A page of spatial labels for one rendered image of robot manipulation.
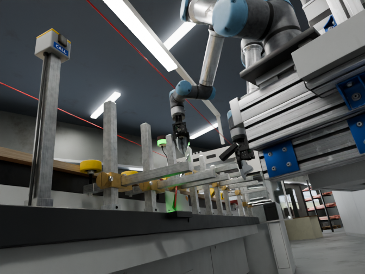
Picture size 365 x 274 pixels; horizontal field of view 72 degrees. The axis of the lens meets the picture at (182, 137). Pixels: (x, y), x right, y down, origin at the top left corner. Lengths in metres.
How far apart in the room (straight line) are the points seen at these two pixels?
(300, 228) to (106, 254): 9.11
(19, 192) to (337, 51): 0.91
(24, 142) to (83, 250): 5.66
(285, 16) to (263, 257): 3.15
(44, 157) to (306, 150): 0.68
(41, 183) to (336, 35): 0.72
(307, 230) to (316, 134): 9.00
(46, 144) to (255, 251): 3.24
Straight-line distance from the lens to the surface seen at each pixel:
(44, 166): 0.72
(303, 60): 0.61
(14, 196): 0.92
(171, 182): 1.09
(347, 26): 0.61
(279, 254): 3.50
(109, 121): 0.96
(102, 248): 0.86
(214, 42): 1.28
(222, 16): 0.83
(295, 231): 9.86
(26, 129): 6.49
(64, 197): 1.03
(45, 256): 0.72
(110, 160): 0.90
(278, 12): 0.88
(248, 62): 1.32
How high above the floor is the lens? 0.60
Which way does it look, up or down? 21 degrees up
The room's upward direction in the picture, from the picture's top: 7 degrees counter-clockwise
